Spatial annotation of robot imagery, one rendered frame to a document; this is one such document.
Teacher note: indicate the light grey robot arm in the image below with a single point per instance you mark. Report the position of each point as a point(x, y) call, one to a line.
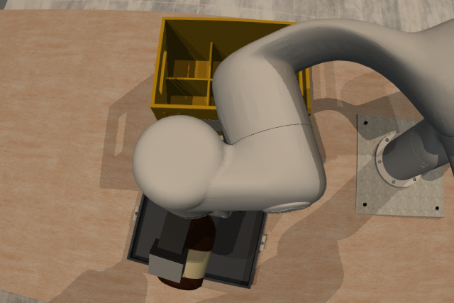
point(269, 160)

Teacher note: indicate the yellow divided crate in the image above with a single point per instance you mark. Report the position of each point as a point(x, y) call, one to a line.
point(184, 46)

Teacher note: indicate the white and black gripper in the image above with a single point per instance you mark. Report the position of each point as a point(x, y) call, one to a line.
point(223, 214)

